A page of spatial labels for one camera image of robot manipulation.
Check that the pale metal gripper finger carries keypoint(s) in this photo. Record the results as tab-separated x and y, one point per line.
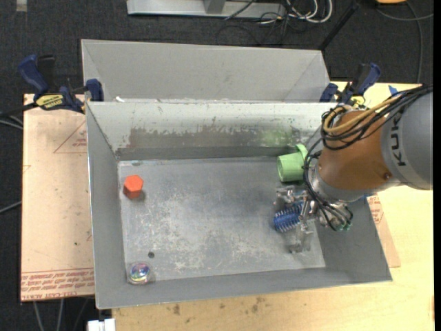
286	196
303	229

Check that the blue spiky roller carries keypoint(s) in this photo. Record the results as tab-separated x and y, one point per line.
285	219

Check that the green plastic cup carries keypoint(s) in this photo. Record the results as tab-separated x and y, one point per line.
288	167

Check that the grey metal bin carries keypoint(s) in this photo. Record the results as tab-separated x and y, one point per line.
206	219

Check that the orange hexagonal block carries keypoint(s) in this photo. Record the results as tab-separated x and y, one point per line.
133	186

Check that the clear glass ball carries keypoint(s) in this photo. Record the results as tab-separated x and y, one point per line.
139	273

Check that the brown cardboard board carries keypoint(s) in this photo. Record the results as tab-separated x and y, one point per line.
55	202

